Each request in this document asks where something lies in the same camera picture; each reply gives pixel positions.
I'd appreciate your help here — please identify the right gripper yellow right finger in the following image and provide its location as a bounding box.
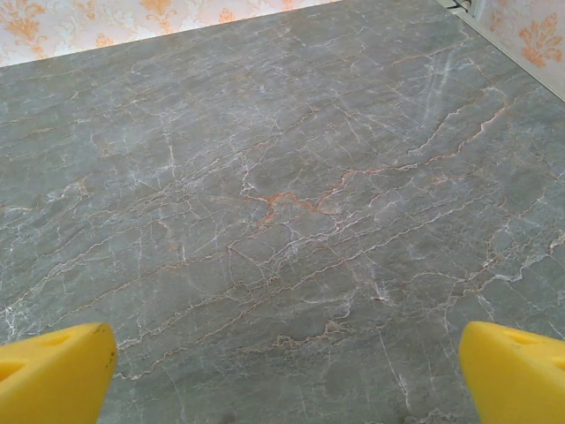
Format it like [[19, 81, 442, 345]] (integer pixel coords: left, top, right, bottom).
[[457, 321, 565, 424]]

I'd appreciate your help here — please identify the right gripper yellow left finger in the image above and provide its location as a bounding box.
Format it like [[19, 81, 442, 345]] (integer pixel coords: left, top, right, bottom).
[[0, 322, 119, 424]]

